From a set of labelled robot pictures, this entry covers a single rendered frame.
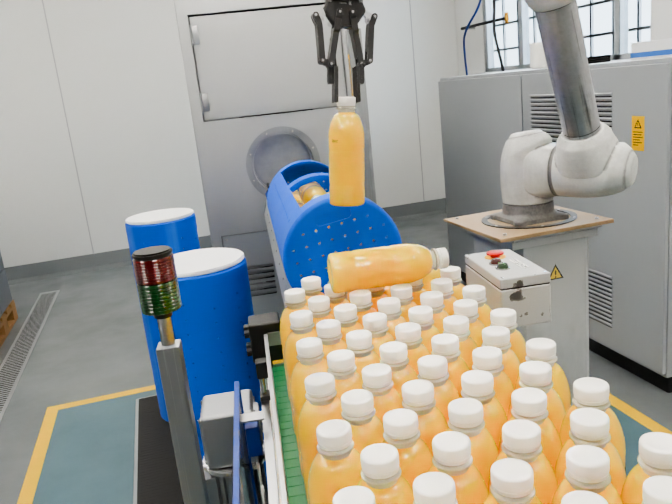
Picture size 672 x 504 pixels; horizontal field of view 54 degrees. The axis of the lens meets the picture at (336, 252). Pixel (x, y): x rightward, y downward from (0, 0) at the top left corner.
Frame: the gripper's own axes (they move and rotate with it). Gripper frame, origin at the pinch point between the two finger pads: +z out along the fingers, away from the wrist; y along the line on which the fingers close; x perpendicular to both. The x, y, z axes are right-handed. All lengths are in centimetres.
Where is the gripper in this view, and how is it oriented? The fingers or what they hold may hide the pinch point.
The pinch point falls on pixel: (345, 85)
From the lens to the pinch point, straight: 136.6
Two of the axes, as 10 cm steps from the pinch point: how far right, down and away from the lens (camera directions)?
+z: 0.2, 9.9, 1.4
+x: 2.2, 1.3, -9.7
